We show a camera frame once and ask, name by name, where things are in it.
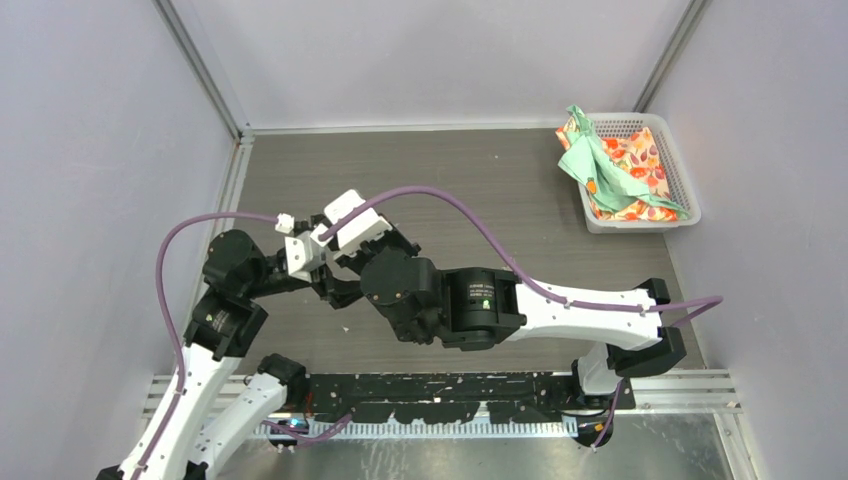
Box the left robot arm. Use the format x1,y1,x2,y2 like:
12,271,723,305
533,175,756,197
98,230,362,479

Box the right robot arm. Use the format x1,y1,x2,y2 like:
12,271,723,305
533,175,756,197
331,228,687,411

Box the green cloth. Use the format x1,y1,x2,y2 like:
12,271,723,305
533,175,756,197
557,104,689,217

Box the white plastic basket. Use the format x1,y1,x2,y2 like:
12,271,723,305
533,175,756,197
578,112,701,234

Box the orange patterned cloth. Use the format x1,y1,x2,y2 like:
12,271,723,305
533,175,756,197
555,115,678,223

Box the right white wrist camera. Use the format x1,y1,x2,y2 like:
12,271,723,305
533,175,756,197
309,189,393,260

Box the white slotted cable duct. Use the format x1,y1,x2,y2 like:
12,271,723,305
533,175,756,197
251,417,579,440

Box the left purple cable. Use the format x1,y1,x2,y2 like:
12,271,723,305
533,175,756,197
129,211,357,480

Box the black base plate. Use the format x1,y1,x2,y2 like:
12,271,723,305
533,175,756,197
270,371,635,425

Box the aluminium rail frame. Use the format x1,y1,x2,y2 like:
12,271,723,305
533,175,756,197
141,369,743,419

